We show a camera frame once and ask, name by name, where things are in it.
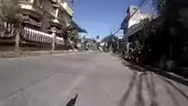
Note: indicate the grey asphalt road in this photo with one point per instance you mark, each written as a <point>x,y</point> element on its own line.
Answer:
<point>89,78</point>

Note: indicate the palm bush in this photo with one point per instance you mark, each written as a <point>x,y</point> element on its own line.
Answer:
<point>71,35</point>

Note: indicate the multi-storey building with balconies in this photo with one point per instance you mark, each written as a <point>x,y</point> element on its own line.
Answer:
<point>43,3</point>

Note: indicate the dark row of trees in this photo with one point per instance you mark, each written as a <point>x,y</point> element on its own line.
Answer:
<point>181,34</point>

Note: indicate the distant trees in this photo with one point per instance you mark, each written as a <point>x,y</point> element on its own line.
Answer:
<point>109,42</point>

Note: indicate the concrete pavement strip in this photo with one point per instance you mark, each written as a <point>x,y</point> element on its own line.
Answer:
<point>180,78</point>

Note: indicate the concrete kerb strip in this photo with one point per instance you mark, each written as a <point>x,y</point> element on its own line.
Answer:
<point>21,53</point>

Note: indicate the white building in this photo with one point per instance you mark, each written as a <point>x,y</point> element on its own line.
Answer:
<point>134,18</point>

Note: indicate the small tree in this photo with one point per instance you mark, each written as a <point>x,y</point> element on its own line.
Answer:
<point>9,13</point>

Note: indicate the pale railing fence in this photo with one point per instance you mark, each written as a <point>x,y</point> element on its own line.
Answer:
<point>36,36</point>

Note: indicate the robot's own part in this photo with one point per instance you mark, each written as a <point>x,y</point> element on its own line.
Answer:
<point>70,105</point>

